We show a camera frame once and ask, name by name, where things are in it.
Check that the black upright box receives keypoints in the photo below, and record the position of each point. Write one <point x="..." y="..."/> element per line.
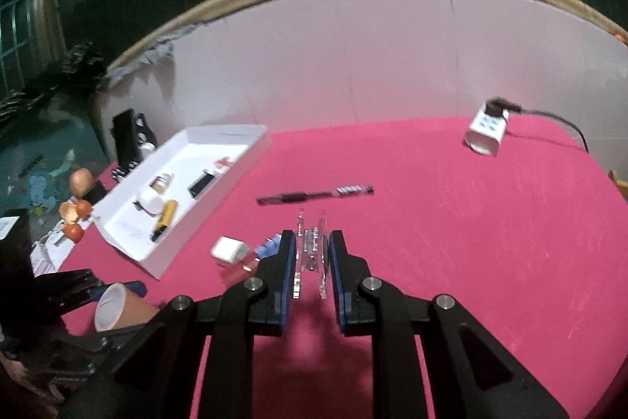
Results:
<point x="122" y="134"/>

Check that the white power strip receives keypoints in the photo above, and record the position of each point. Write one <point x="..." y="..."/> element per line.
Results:
<point x="483" y="134"/>

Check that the clear acrylic stand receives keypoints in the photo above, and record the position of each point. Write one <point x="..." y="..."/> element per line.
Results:
<point x="310" y="247"/>

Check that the yellow wooden chair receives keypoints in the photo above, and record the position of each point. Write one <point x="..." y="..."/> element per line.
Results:
<point x="619" y="186"/>

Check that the white paper box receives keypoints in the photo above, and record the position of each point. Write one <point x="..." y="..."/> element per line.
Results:
<point x="49" y="257"/>

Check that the white charger adapter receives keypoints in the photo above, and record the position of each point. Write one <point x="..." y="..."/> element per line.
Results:
<point x="226" y="248"/>

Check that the small glass bottle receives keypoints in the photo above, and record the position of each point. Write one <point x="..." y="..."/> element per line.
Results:
<point x="162" y="183"/>

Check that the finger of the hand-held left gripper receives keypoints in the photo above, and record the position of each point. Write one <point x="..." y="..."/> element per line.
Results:
<point x="73" y="357"/>
<point x="73" y="289"/>

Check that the pale brown onion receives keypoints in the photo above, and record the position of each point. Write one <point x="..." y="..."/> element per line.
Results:
<point x="81" y="182"/>

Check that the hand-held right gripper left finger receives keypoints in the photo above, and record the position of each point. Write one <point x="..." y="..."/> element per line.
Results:
<point x="287" y="271"/>

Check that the window with grille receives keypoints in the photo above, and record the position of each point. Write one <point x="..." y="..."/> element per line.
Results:
<point x="14" y="46"/>

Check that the brown tape roll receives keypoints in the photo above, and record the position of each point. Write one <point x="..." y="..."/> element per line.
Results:
<point x="140" y="311"/>

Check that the orange onion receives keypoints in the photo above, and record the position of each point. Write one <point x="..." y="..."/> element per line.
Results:
<point x="83" y="208"/>

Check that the pink flower-pattern tablecloth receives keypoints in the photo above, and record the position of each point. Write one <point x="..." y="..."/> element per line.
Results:
<point x="441" y="227"/>

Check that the small black device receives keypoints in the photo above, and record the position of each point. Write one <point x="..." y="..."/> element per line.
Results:
<point x="201" y="186"/>

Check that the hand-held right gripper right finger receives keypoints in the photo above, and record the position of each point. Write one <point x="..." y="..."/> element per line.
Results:
<point x="336" y="271"/>

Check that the white round cap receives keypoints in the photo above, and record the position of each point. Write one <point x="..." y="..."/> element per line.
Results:
<point x="151" y="202"/>

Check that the black pen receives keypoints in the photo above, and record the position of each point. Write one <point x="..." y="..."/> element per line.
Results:
<point x="294" y="196"/>

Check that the small red and white item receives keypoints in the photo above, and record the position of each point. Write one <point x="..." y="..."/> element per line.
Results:
<point x="224" y="164"/>

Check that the small blue box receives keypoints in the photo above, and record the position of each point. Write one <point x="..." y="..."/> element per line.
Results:
<point x="267" y="247"/>

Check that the red onion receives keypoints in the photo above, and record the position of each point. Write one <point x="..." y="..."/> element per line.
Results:
<point x="73" y="231"/>

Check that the white shallow tray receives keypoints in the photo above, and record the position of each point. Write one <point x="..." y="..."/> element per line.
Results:
<point x="196" y="154"/>

